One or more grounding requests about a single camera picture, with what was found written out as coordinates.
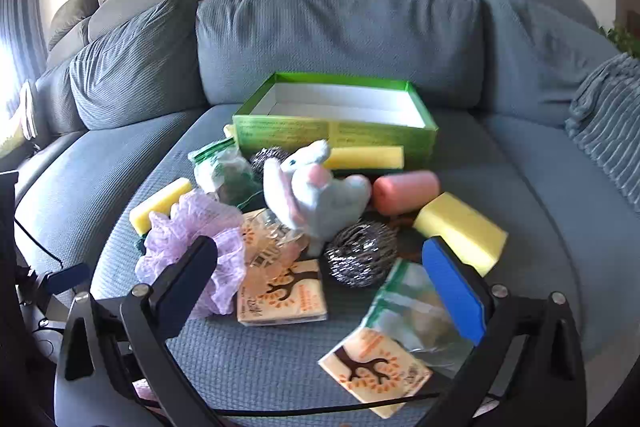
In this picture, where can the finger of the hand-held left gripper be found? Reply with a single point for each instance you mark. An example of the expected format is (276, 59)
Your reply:
(70, 279)

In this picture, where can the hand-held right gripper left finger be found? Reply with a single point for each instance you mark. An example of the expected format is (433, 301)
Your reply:
(185, 279)

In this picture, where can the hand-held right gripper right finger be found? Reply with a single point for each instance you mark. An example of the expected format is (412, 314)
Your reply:
(452, 292)

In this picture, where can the dark green scrunchie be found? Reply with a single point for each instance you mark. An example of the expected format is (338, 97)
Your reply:
(141, 244)

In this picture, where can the purple mesh bath puff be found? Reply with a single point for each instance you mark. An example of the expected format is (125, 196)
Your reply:
(200, 219)

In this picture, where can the yellow sponge green backing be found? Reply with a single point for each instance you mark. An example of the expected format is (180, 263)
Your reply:
(157, 204)
(460, 224)
(367, 158)

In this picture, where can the steel wool scourer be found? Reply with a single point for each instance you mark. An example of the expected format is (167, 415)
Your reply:
(265, 159)
(360, 254)

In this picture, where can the white plush bunny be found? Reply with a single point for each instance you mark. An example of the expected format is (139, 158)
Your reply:
(320, 202)

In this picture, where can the green cardboard box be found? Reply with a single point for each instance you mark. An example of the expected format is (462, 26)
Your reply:
(280, 132)

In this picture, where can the clear green zip bag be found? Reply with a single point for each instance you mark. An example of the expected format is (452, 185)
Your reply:
(410, 312)

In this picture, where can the tree print tissue packet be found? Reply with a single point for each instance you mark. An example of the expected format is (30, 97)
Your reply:
(370, 367)
(290, 297)
(260, 237)

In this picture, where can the pink foam roll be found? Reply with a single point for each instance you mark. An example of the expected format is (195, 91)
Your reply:
(405, 192)

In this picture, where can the white green plastic bag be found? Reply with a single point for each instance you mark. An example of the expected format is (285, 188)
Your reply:
(220, 172)

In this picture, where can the pale yellow pad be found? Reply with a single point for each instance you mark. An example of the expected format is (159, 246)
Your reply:
(230, 131)

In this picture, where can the grey curtain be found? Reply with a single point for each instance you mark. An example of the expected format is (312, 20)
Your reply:
(20, 22)

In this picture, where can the grey ribbed blanket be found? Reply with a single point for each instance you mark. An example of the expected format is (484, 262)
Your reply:
(610, 117)

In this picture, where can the grey sofa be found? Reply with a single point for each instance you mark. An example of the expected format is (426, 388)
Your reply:
(340, 32)

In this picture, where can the green houseplant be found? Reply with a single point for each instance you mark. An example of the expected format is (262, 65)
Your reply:
(625, 38)

